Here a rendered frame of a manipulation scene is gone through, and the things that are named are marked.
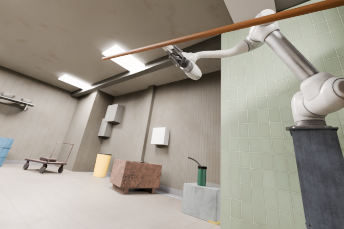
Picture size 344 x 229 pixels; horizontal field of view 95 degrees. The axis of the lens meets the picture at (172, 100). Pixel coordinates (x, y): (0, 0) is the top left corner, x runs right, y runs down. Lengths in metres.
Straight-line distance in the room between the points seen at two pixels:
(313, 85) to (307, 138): 0.31
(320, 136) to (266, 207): 0.87
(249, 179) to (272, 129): 0.54
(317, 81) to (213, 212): 2.15
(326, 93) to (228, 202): 1.31
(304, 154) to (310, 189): 0.18
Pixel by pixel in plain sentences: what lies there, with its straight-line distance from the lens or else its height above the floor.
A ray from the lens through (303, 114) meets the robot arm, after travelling 1.29.
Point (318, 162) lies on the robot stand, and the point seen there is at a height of 0.81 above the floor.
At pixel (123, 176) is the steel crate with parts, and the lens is 3.70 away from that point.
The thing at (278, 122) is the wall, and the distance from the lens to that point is 1.88.
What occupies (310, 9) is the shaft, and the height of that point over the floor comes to 1.27.
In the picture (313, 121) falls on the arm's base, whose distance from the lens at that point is 1.29.
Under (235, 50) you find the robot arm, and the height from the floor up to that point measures 1.59.
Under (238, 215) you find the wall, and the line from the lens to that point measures 1.93.
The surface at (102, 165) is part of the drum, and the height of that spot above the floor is 0.34.
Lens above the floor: 0.72
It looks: 21 degrees up
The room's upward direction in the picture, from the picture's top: 7 degrees clockwise
